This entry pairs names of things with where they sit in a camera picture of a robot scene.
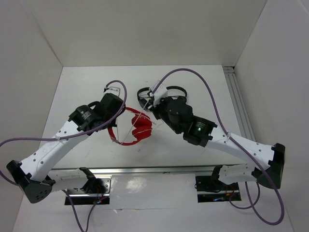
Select white headphone cable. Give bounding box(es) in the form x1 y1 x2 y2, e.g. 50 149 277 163
111 96 165 145

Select red over-ear headphones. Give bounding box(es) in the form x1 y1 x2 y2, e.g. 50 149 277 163
108 107 153 146

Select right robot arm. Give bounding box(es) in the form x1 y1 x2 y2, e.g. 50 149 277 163
148 97 285 189

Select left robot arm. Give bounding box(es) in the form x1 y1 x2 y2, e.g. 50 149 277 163
6 93 124 203

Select right black headphones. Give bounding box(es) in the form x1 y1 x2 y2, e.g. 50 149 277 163
167 86 187 103

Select black headphones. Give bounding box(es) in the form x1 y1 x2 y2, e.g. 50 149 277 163
137 87 153 111
167 86 187 103

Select left black headphones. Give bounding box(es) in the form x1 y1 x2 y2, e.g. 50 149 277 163
137 87 153 111

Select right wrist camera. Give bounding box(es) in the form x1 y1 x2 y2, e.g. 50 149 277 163
149 81 168 107

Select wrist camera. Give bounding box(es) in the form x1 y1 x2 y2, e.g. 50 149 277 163
149 81 168 107
103 86 121 97

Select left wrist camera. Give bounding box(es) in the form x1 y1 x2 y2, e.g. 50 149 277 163
103 86 121 97

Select front aluminium rail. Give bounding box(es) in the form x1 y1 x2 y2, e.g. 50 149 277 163
50 164 218 176

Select aluminium rail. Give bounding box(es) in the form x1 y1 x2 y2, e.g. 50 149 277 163
223 67 256 141
50 164 218 176

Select right side aluminium rail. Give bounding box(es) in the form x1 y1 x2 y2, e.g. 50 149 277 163
223 67 256 141

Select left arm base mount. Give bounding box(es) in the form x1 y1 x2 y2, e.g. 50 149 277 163
66 168 112 205

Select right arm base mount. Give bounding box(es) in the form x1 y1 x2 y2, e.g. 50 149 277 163
193 166 241 203

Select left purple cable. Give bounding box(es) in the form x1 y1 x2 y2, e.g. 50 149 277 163
0 79 127 232

